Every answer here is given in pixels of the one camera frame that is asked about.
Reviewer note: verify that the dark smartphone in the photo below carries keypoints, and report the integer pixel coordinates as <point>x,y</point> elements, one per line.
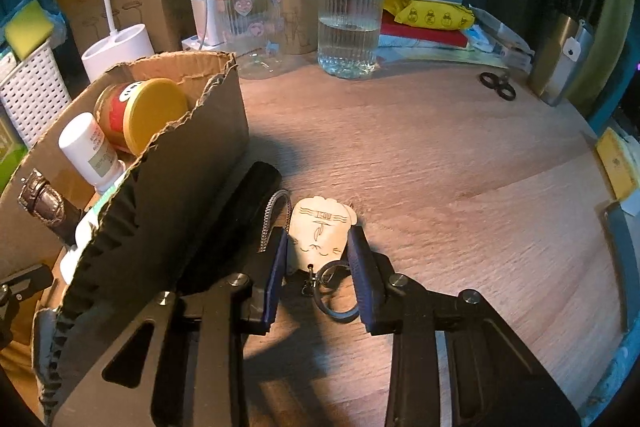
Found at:
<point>617,267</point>

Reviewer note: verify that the green paper cup package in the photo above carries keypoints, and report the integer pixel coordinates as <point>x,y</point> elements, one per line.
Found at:
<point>7,147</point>

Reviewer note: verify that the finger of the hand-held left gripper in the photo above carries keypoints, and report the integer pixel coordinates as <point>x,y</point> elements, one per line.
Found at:
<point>25,284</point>

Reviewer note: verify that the white power strip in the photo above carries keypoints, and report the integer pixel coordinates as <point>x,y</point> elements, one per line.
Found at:
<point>200,44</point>

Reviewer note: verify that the stainless steel tumbler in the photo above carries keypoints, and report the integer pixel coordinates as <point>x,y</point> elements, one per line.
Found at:
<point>560,62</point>

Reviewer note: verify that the white woven plastic basket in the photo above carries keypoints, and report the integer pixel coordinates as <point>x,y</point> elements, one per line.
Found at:
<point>35,97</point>

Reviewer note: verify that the corrugated cardboard box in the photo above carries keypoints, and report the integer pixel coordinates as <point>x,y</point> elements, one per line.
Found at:
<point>190,167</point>

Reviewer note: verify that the red label jar yellow lid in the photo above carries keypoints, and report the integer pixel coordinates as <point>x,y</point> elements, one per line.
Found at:
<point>150,112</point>

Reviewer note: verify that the stack of papers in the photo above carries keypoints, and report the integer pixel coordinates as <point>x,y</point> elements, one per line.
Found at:
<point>490,42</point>

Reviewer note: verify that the red book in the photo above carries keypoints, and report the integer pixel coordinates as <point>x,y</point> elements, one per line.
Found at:
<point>420,38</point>

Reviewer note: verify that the white pill bottle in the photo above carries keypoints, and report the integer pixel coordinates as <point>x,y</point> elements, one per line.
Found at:
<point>87,147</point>

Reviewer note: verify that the yellow-green sponge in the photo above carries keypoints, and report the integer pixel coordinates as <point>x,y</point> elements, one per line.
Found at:
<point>30,29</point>

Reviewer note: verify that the glass jar with gold lid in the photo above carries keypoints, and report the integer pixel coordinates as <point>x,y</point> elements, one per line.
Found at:
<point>300,7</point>

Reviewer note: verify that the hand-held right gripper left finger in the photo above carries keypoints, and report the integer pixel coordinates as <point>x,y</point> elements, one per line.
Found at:
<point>274,287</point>

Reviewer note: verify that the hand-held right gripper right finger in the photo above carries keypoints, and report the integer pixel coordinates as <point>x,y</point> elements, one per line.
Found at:
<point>362,282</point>

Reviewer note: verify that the yellow wipes pack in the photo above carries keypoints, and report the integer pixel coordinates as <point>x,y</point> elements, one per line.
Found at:
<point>430,17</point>

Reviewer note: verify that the clear glass with stickers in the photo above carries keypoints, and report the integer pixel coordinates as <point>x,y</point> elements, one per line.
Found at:
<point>250,22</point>

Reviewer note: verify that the yellow-green curtain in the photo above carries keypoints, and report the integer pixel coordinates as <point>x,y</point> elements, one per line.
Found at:
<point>612,32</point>

